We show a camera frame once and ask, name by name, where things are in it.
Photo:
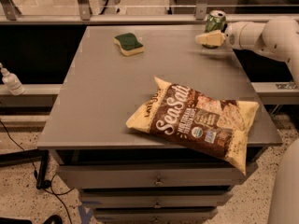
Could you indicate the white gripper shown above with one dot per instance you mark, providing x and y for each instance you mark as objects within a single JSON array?
[{"x": 232, "y": 36}]

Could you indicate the green soda can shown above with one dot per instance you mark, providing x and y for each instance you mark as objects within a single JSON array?
[{"x": 215, "y": 21}]

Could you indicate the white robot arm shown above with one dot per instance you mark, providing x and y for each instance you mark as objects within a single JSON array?
[{"x": 277, "y": 39}]

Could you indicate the brown sea salt chip bag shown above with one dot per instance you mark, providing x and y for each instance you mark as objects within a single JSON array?
[{"x": 186, "y": 117}]

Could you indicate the green yellow sponge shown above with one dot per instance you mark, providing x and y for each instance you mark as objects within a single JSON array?
[{"x": 129, "y": 45}]

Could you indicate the grey drawer cabinet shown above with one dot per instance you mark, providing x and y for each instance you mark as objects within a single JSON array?
[{"x": 125, "y": 175}]

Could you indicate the white spray bottle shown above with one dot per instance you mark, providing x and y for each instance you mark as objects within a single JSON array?
[{"x": 11, "y": 81}]

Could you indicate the metal railing frame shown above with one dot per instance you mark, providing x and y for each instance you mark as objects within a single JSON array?
[{"x": 139, "y": 11}]

